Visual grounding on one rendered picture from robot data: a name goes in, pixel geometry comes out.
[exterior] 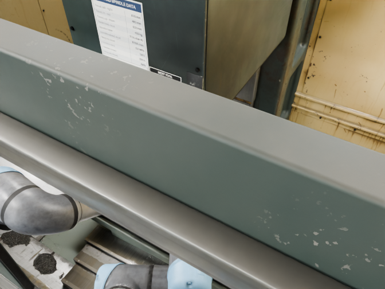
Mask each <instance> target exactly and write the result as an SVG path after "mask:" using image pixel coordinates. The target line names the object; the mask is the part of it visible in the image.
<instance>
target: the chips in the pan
mask: <svg viewBox="0 0 385 289"><path fill-rule="evenodd" d="M1 238H2V239H3V240H2V241H3V243H2V244H4V243H5V244H6V245H7V246H8V247H9V248H12V247H14V246H17V245H24V244H25V245H26V246H28V244H30V241H31V239H30V238H31V235H28V236H27V235H24V234H20V233H17V232H15V231H13V230H12V231H10V232H6V233H3V234H2V236H1ZM38 254H39V253H38ZM33 264H34V265H33V266H34V268H35V269H36V270H38V271H39V272H40V274H41V275H42V274H43V275H47V274H49V275H50V274H53V273H55V271H58V270H57V269H56V264H57V261H56V260H55V257H54V256H53V255H51V254H49V253H42V254H39V255H38V256H37V257H36V258H35V259H34V261H33ZM63 275H64V272H63V274H61V275H59V279H62V278H63Z"/></svg>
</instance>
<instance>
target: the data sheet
mask: <svg viewBox="0 0 385 289"><path fill-rule="evenodd" d="M91 1H92V6H93V11H94V15H95V20H96V25H97V31H98V34H99V39H100V45H101V50H102V53H103V55H106V56H108V57H111V58H114V59H117V60H120V61H123V62H125V63H128V64H131V65H134V66H136V67H139V68H142V69H145V70H148V71H149V66H148V54H147V44H146V33H145V27H144V16H143V5H142V3H140V2H136V1H132V0H91Z"/></svg>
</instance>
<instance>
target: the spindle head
mask: <svg viewBox="0 0 385 289"><path fill-rule="evenodd" d="M132 1H136V2H140V3H142V5H143V16H144V27H145V33H146V44H147V54H148V66H149V71H150V66H151V67H153V68H156V69H160V70H162V71H165V72H168V73H171V74H173V75H177V76H179V77H181V78H182V83H185V84H187V72H190V73H193V74H196V75H199V76H202V77H203V90H204V91H207V92H210V93H213V94H216V95H218V96H222V97H225V98H227V99H230V100H233V99H234V98H235V97H236V96H237V95H238V93H239V92H240V91H241V89H242V88H243V87H244V86H245V85H246V84H247V82H248V81H249V80H250V79H251V78H252V76H253V75H254V74H255V73H256V72H257V71H258V69H259V68H260V67H261V65H262V64H263V63H264V62H265V61H266V59H267V58H268V57H269V56H270V55H271V54H272V52H273V51H274V50H275V48H276V47H277V46H278V45H279V44H280V42H281V41H282V40H283V39H284V37H285V34H286V29H287V25H288V20H289V15H290V10H291V6H292V1H293V0H132ZM62 3H63V6H64V10H65V14H66V18H67V21H68V25H69V29H70V33H71V36H72V40H73V44H75V45H77V46H80V47H83V48H86V49H89V50H92V51H94V52H97V53H100V54H103V53H102V50H101V45H100V39H99V34H98V31H97V25H96V20H95V15H94V11H93V6H92V1H91V0H62Z"/></svg>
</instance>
